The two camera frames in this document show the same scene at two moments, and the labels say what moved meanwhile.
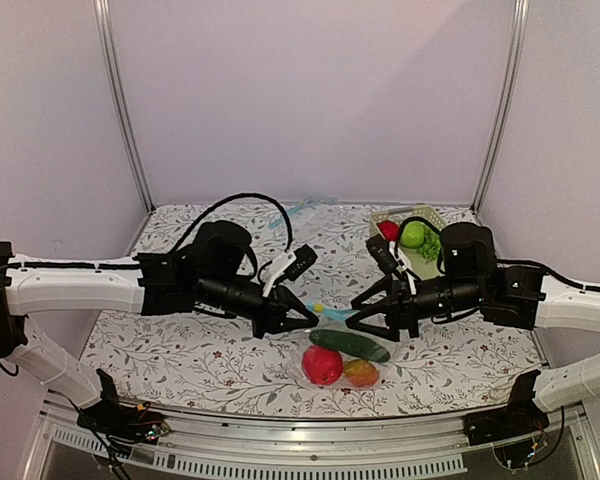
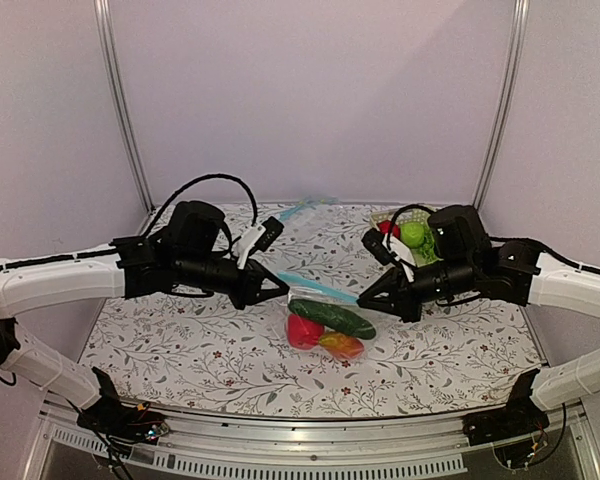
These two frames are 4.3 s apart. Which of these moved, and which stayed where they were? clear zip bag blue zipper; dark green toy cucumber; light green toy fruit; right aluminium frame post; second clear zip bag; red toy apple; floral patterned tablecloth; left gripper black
Moved: clear zip bag blue zipper; dark green toy cucumber; left gripper black; red toy apple
Stayed: second clear zip bag; floral patterned tablecloth; light green toy fruit; right aluminium frame post
